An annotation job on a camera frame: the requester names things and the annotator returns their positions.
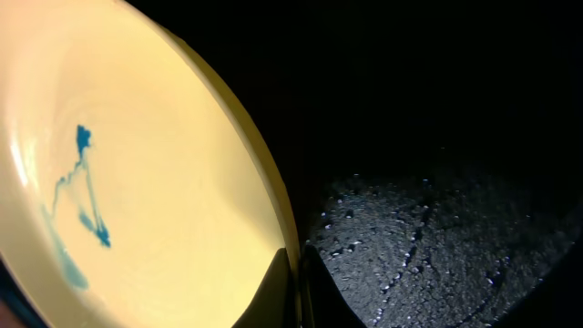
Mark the round black tray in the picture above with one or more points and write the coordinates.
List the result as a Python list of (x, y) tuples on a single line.
[(431, 150)]

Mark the yellow plate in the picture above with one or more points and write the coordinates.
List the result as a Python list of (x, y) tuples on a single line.
[(136, 190)]

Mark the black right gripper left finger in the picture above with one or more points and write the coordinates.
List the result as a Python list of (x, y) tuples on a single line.
[(273, 305)]

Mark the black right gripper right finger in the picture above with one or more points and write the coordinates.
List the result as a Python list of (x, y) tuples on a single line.
[(322, 303)]

